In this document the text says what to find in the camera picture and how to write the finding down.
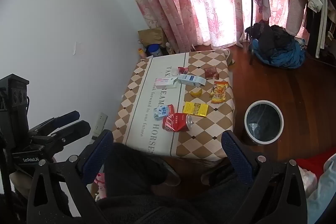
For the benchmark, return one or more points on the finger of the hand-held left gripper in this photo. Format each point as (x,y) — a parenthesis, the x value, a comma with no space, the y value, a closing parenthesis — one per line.
(65,116)
(77,129)

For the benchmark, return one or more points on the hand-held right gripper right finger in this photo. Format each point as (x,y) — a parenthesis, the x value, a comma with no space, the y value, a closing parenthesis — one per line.
(236,158)

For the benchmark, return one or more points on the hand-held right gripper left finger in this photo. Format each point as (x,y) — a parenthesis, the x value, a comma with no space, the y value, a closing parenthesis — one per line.
(99,150)

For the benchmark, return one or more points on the white round waste bin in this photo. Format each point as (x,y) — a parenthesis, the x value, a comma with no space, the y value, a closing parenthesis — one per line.
(262,119)

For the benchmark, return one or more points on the brown red snack packet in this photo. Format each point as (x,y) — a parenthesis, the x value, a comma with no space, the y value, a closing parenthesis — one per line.
(211,72)

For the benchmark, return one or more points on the person's dark trousers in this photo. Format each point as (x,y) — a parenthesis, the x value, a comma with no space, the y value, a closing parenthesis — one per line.
(131,174)

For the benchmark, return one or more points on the grey slipper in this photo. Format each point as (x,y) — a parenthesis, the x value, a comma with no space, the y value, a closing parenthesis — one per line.
(172,174)

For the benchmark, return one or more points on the orange yellow snack packet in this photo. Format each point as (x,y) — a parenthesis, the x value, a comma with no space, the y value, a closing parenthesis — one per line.
(219,92)

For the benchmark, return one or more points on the red cola can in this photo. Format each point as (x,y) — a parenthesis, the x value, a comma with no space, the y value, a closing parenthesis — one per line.
(174,121)

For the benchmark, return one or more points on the small blue white carton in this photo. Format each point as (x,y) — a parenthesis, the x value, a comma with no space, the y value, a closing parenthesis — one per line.
(160,111)

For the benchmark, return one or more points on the pink patterned bedsheet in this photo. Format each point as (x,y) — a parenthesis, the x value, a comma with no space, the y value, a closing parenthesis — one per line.
(307,180)

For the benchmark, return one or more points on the banana peel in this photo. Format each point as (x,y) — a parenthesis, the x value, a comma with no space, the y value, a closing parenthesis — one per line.
(196,93)

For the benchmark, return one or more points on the red cloth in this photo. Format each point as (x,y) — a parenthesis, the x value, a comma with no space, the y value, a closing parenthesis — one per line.
(317,161)

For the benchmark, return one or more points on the small red box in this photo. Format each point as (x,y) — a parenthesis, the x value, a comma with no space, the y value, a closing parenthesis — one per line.
(171,109)

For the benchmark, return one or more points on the long blue white carton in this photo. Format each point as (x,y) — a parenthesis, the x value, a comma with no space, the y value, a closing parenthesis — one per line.
(191,80)

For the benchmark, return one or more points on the pink white box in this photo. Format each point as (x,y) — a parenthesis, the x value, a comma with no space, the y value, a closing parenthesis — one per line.
(165,83)

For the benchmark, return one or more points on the light blue cloth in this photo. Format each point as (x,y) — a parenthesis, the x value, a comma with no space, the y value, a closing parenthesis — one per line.
(324,195)

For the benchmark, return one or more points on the small orange bottle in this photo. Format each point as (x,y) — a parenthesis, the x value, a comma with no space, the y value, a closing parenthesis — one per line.
(142,53)

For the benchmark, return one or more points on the small red packet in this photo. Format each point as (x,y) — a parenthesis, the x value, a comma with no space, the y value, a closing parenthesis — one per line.
(182,70)

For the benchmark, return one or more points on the blue lidded jar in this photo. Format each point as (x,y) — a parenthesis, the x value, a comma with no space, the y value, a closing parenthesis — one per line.
(153,50)

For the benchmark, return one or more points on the blue quilted jacket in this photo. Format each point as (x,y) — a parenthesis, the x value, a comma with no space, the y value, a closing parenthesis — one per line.
(284,57)

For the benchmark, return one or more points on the brown paper bag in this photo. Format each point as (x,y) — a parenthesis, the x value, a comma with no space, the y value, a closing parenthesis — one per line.
(152,35)

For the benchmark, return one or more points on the small clear bottle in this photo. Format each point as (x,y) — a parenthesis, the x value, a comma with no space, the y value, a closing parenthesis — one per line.
(169,49)

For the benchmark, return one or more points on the dark clothes pile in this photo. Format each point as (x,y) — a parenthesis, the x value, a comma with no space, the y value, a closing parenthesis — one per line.
(270,35)

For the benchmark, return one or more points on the black clothes rack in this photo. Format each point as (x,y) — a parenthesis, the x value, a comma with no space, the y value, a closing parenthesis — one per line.
(252,16)

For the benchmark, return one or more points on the pink fleece garment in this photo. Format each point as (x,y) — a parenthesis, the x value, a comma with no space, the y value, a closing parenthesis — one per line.
(295,16)

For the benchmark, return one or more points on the dark hanging clothes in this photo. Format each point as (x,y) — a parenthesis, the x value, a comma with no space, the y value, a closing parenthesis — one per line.
(324,32)

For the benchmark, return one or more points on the pale purple hanging garment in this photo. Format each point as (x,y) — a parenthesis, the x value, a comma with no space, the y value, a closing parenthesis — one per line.
(262,3)

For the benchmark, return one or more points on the pink floral curtain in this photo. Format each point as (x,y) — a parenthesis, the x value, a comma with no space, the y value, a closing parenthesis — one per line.
(204,3)

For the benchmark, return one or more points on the white wall socket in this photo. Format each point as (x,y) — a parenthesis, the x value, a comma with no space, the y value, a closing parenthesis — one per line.
(100,120)

